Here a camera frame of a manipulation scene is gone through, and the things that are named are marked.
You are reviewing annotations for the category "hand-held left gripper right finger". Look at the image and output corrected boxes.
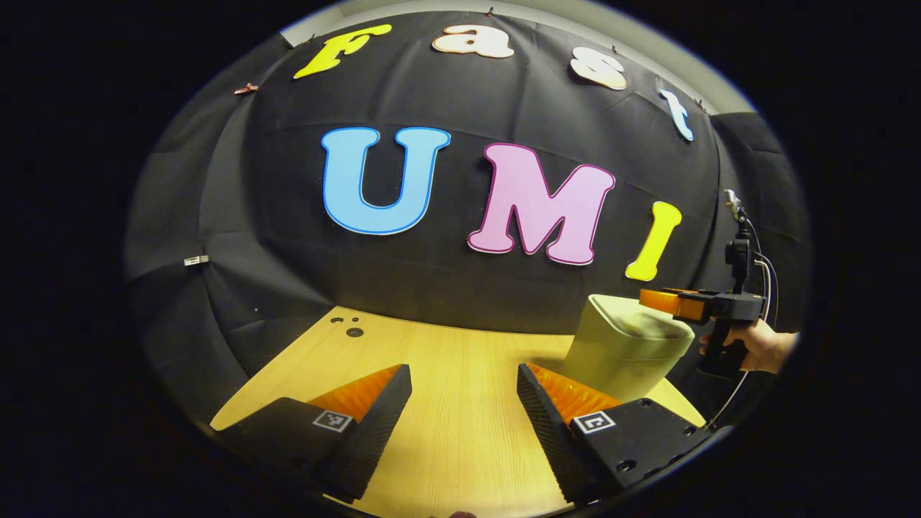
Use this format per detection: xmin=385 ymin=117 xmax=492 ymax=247
xmin=517 ymin=362 xmax=731 ymax=504

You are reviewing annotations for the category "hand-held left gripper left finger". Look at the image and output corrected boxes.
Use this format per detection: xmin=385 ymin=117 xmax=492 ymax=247
xmin=212 ymin=363 xmax=413 ymax=503

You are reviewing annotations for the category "green desktop garbage bin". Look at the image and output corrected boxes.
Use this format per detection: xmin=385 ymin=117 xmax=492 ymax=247
xmin=561 ymin=294 xmax=696 ymax=404

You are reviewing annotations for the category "wooden desktop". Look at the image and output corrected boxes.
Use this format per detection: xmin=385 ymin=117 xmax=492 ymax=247
xmin=209 ymin=306 xmax=707 ymax=518

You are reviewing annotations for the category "white cable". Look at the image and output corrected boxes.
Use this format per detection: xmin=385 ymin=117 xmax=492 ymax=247
xmin=707 ymin=255 xmax=772 ymax=430

